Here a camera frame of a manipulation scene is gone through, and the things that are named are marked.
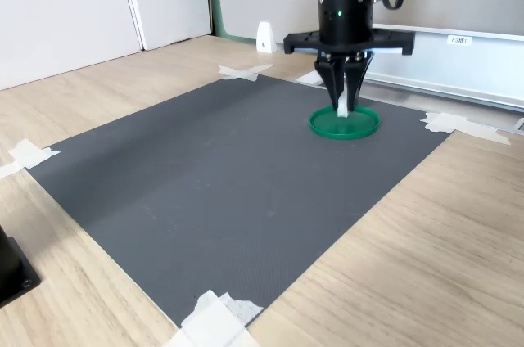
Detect silver cable duct lid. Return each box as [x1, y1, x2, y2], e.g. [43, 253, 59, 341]
[330, 20, 524, 113]

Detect small white bracket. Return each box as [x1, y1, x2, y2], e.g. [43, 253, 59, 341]
[255, 21, 280, 54]

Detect round green lid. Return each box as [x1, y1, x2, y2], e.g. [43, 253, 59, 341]
[309, 104, 381, 142]

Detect small white plastic terminal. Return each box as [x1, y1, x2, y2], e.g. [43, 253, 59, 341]
[336, 83, 351, 119]

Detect white tape cross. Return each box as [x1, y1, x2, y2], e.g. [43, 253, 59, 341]
[163, 289, 265, 347]
[0, 137, 61, 179]
[420, 111, 513, 146]
[218, 63, 276, 83]

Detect dark grey mat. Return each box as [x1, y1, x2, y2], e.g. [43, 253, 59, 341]
[26, 74, 454, 328]

